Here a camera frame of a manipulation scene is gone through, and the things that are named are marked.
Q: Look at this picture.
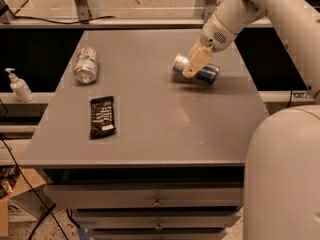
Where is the black cable on ledge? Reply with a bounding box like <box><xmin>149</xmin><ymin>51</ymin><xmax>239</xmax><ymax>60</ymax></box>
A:
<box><xmin>13</xmin><ymin>15</ymin><xmax>116</xmax><ymax>26</ymax></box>

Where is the crushed green white can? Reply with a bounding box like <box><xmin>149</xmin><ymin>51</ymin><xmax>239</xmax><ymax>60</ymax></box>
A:
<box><xmin>73</xmin><ymin>46</ymin><xmax>98</xmax><ymax>84</ymax></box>

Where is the grey drawer cabinet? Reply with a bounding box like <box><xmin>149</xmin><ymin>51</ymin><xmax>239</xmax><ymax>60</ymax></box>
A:
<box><xmin>20</xmin><ymin>29</ymin><xmax>271</xmax><ymax>240</ymax></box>

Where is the grey drawer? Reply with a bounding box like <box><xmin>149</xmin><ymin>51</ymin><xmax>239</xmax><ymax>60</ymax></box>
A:
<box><xmin>74</xmin><ymin>209</ymin><xmax>240</xmax><ymax>229</ymax></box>
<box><xmin>92</xmin><ymin>228</ymin><xmax>227</xmax><ymax>240</ymax></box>
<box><xmin>44</xmin><ymin>183</ymin><xmax>243</xmax><ymax>209</ymax></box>

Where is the black floor cable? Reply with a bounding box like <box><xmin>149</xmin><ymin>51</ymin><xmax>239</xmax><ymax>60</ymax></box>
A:
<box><xmin>0</xmin><ymin>133</ymin><xmax>70</xmax><ymax>240</ymax></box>

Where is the metal frame leg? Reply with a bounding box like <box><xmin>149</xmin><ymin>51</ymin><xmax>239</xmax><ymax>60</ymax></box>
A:
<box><xmin>74</xmin><ymin>0</ymin><xmax>91</xmax><ymax>24</ymax></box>

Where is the top grey drawer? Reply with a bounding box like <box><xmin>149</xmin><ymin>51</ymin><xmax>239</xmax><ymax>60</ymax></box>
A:
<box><xmin>44</xmin><ymin>183</ymin><xmax>243</xmax><ymax>209</ymax></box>

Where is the black snack bar wrapper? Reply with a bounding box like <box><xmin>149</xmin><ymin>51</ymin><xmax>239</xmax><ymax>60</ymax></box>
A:
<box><xmin>90</xmin><ymin>96</ymin><xmax>116</xmax><ymax>139</ymax></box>

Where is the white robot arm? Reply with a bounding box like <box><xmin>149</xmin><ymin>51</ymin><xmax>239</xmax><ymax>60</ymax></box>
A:
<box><xmin>182</xmin><ymin>0</ymin><xmax>320</xmax><ymax>240</ymax></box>

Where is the white pump dispenser bottle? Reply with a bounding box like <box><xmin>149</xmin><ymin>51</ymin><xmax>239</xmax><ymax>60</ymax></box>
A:
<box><xmin>5</xmin><ymin>68</ymin><xmax>33</xmax><ymax>103</ymax></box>

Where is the bottom grey drawer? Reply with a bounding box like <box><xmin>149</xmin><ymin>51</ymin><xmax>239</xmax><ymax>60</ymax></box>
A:
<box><xmin>92</xmin><ymin>228</ymin><xmax>227</xmax><ymax>240</ymax></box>

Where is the cardboard box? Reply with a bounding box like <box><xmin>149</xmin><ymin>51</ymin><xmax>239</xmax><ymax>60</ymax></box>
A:
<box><xmin>0</xmin><ymin>169</ymin><xmax>45</xmax><ymax>237</ymax></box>

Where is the middle grey drawer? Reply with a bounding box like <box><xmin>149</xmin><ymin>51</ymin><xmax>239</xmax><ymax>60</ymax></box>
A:
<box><xmin>74</xmin><ymin>209</ymin><xmax>240</xmax><ymax>229</ymax></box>

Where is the redbull can blue silver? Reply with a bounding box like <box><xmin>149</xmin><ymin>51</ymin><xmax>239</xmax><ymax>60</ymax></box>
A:
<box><xmin>172</xmin><ymin>53</ymin><xmax>220</xmax><ymax>84</ymax></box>

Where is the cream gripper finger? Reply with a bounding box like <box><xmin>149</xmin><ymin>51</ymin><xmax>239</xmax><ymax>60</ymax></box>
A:
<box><xmin>182</xmin><ymin>46</ymin><xmax>212</xmax><ymax>78</ymax></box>
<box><xmin>187</xmin><ymin>39</ymin><xmax>204</xmax><ymax>59</ymax></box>

